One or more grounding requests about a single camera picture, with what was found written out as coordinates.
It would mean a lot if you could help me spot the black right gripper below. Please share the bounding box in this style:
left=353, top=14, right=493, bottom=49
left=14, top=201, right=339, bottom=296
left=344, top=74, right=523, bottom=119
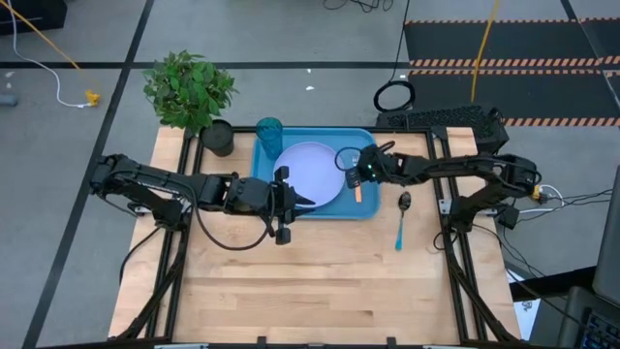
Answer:
left=346, top=143, right=396, bottom=189

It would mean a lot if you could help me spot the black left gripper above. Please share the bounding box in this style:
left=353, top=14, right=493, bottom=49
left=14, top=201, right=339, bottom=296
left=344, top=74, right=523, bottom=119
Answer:
left=227, top=166, right=316, bottom=245

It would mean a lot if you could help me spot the fork with peach handle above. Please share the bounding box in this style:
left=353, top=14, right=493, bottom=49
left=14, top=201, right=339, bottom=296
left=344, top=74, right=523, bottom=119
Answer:
left=351, top=153, right=363, bottom=204

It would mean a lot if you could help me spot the pale lilac plate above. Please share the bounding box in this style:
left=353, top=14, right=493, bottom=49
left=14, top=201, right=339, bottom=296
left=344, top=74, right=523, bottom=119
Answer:
left=272, top=141, right=347, bottom=209

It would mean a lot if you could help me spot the teal translucent plastic cup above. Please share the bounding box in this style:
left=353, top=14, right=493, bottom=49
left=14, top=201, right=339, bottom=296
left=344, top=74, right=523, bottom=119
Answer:
left=255, top=116, right=284, bottom=161

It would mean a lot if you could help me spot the blue plastic tray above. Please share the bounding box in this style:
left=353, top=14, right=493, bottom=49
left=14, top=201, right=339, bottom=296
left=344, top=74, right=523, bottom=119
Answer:
left=250, top=126, right=383, bottom=221

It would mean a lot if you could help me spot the black plant pot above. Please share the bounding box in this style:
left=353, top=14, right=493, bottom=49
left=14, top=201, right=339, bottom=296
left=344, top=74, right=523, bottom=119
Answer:
left=199, top=119, right=235, bottom=158

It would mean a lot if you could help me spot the black power adapter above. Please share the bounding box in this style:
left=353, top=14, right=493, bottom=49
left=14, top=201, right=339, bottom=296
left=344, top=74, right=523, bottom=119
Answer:
left=497, top=206, right=522, bottom=231

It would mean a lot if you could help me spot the green leafy plant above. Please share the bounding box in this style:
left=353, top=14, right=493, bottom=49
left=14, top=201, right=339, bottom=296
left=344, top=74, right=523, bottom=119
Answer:
left=141, top=49, right=239, bottom=136

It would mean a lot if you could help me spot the black hazard stripe mat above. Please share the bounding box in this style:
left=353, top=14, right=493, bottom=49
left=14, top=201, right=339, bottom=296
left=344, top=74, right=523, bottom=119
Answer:
left=404, top=17, right=620, bottom=128

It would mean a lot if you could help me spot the white paper sheet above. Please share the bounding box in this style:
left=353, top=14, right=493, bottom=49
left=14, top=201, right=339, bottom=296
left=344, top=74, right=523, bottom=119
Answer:
left=511, top=298, right=543, bottom=341

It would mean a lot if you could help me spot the grey desktop monitor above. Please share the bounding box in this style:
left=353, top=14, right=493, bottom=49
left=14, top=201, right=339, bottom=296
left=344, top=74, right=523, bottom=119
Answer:
left=591, top=164, right=620, bottom=307

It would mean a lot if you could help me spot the black box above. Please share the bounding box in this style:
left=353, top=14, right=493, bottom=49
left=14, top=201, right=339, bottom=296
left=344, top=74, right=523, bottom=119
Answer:
left=0, top=0, right=68, bottom=36

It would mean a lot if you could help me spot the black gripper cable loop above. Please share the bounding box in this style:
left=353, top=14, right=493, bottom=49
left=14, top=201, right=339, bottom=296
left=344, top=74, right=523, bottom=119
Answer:
left=334, top=145, right=363, bottom=173

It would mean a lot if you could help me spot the spoon with blue handle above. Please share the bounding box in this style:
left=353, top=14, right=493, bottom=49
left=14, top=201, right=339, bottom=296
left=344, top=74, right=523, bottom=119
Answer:
left=394, top=191, right=413, bottom=252

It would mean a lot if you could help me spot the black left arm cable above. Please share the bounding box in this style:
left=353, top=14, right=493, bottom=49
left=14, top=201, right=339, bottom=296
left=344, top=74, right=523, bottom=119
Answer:
left=193, top=193, right=275, bottom=252

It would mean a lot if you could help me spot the black aluminium table frame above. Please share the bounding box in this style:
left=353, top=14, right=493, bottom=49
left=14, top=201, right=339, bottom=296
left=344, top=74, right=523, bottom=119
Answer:
left=115, top=124, right=522, bottom=349

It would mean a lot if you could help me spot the long black cable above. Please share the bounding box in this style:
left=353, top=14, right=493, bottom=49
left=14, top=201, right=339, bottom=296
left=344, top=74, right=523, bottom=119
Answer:
left=372, top=0, right=417, bottom=113

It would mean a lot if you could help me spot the white cable loop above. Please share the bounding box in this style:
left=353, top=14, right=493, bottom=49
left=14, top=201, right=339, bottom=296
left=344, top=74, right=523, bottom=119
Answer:
left=518, top=183, right=567, bottom=215

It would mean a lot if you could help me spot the long yellow cable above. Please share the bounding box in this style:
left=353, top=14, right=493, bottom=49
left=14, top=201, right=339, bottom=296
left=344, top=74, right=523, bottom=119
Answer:
left=471, top=0, right=501, bottom=104

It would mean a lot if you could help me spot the thin yellow cable with plug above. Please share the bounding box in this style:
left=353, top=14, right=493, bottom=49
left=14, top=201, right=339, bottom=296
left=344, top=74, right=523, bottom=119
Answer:
left=0, top=0, right=102, bottom=107

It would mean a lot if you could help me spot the white floor cable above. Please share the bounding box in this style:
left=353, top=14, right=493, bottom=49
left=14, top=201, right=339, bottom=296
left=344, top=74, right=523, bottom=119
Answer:
left=5, top=0, right=93, bottom=109

